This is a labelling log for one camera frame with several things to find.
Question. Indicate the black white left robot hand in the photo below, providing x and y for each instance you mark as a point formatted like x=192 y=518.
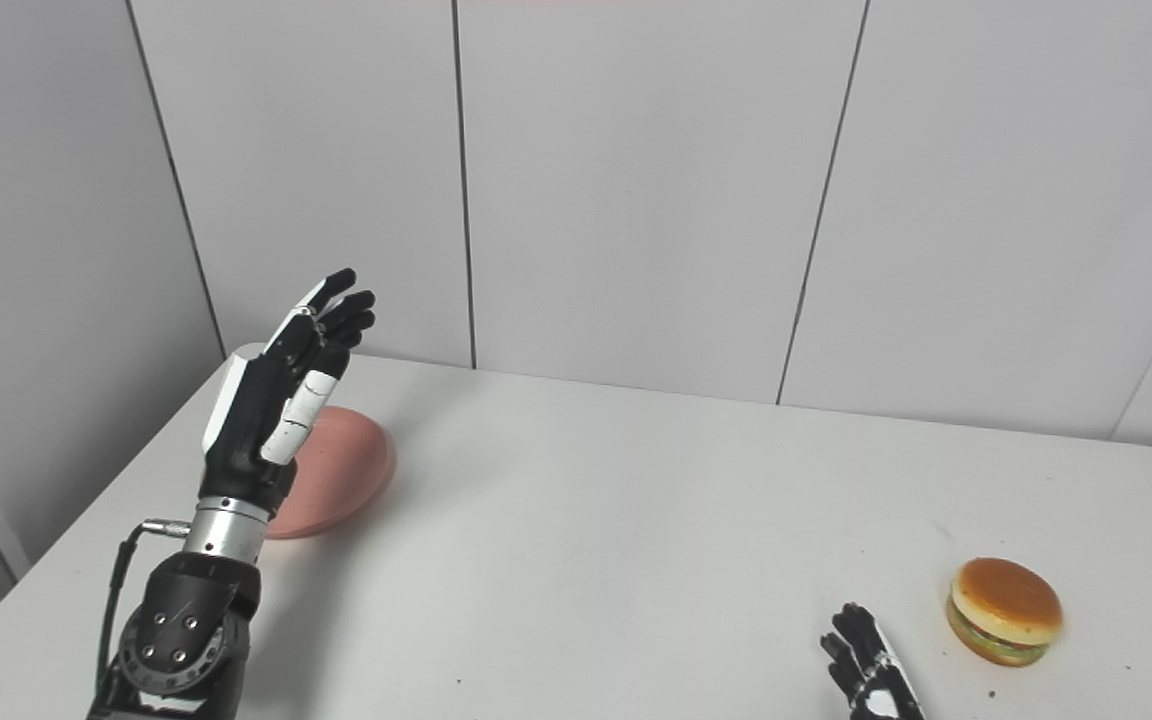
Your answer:
x=246 y=430

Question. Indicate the toy hamburger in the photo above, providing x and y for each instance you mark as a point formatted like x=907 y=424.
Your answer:
x=1006 y=600

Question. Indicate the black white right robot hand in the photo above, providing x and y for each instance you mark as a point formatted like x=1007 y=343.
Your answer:
x=876 y=685

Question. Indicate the pink round plate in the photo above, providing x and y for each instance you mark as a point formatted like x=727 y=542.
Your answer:
x=341 y=470

